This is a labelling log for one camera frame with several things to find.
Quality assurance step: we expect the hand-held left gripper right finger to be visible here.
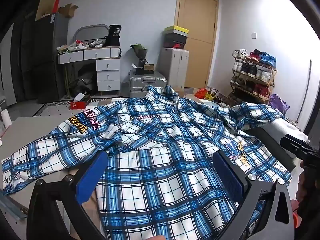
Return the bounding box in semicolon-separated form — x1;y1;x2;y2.
213;150;294;240

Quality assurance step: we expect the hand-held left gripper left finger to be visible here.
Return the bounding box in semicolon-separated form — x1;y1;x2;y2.
26;151;109;240

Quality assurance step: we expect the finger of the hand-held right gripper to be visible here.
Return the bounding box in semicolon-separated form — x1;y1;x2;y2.
279;134;307;155

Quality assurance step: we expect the blue plaid shirt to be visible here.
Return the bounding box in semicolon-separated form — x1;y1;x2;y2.
1;85;293;240

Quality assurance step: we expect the person's right forearm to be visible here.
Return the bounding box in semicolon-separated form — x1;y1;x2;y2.
300;170;320;228

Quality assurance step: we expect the person's right hand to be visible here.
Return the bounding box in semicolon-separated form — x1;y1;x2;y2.
295;161;310;207

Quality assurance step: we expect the white pillow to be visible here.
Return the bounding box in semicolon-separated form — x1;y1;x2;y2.
246;116;309;143

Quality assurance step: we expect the purple bag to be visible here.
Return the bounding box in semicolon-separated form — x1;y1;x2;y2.
269;93;290;115

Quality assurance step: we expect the wooden shoe rack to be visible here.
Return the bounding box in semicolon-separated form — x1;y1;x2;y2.
227;52;278;105

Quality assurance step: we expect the dark long pole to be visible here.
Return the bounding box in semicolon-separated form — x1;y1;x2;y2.
296;59;313;125

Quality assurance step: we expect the checkered blanket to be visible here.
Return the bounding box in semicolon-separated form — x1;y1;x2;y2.
65;94;200;230

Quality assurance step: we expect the pile of loose shoes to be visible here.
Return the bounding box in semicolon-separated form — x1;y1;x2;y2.
204;86;238;108

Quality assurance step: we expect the silver suitcase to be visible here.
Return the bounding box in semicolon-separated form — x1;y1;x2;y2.
129;69;167;98

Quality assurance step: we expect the white desk with drawers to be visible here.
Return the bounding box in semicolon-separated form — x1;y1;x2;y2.
57;46;122;97

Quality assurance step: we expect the white cabinet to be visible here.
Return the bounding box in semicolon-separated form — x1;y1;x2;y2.
159;47;190;88

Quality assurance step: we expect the black wardrobe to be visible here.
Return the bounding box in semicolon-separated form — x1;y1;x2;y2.
10;12;69;104

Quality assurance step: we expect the desk clutter pile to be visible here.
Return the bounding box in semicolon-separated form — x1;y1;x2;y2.
57;39;107;54

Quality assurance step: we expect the dark flower bouquet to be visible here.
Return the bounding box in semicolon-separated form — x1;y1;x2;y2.
130;43;149;68

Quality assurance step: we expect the arched mirror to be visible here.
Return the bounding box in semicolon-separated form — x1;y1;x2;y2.
75;24;109;43

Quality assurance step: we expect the black bag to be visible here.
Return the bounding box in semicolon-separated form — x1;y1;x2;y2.
104;24;122;47

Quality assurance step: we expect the wooden door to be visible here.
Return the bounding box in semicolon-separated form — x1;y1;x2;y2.
175;0;219;87

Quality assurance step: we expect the yellow lid shoe box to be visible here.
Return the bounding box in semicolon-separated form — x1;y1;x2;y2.
164;25;189;34

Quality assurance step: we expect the small open cardboard box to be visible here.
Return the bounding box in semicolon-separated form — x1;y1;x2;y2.
58;4;79;18

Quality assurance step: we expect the large cardboard box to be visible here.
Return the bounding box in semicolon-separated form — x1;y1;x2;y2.
35;0;60;22

